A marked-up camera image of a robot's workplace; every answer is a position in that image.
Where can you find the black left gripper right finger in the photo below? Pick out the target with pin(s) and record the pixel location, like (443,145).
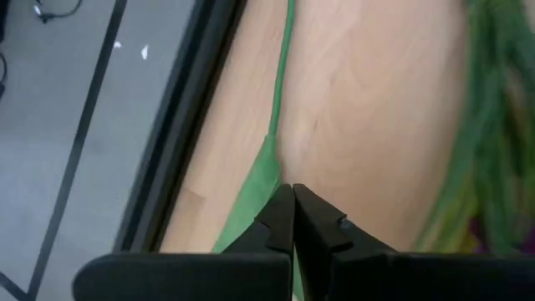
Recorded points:
(376,276)

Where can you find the white paper scrap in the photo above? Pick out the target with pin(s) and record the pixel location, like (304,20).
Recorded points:
(117,44)
(144,52)

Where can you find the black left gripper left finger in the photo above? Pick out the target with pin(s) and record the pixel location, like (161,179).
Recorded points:
(209,276)

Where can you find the dark red artificial tulip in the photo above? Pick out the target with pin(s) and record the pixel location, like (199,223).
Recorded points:
(259,188)

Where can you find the purple artificial flower bunch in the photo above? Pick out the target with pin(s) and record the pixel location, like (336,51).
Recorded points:
(493,125)

